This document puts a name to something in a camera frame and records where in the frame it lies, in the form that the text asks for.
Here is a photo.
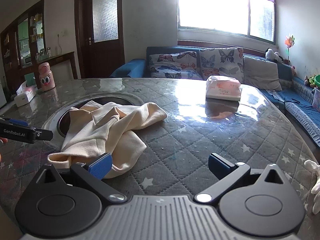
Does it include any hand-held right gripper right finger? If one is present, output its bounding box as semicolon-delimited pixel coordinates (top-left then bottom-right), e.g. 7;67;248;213
194;152;285;203

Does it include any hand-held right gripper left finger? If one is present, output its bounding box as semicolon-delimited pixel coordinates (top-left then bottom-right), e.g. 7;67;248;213
37;152;127;204

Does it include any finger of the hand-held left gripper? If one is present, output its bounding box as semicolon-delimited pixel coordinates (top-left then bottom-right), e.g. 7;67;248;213
32;128;54;144
9;119;29;127

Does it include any cream long-sleeve shirt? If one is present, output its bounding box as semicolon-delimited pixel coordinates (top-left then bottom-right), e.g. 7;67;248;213
47;100;167;179

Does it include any white tissue box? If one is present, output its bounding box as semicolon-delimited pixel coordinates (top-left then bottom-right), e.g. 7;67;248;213
14;81;37;108

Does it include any teal cardboard box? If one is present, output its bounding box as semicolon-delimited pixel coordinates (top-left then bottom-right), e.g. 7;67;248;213
24;72;38;88

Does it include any pink cartoon water bottle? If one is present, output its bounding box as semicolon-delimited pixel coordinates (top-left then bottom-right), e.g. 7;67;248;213
38;62;56;92

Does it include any pink and white tissue pack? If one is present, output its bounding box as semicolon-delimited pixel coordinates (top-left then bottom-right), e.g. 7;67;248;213
205;76;242;102

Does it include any dark wooden counter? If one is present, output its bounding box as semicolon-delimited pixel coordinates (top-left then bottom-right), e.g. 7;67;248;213
19;51;78;83

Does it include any dark wooden cabinet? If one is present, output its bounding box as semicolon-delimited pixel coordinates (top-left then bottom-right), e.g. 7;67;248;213
0;0;45;95

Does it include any dark wooden door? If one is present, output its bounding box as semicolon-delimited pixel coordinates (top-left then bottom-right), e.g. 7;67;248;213
74;0;125;79

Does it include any butterfly print cushion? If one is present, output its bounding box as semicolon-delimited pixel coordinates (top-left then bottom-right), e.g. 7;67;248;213
199;47;244;83
148;51;203;80

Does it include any grey cushion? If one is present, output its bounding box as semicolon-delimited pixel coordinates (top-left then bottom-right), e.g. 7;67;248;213
243;56;283;91

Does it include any blue sofa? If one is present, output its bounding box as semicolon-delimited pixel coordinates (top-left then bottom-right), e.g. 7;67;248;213
109;46;320;148

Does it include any black and white plush toy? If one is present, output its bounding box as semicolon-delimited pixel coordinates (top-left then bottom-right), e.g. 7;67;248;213
265;48;284;63

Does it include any green toy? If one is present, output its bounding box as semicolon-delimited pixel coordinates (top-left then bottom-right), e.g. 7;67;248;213
309;74;320;88

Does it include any colourful pinwheel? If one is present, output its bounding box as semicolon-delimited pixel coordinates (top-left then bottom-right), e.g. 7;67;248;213
284;34;296;63

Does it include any window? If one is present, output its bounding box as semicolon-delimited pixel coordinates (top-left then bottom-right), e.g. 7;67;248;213
176;0;277;43

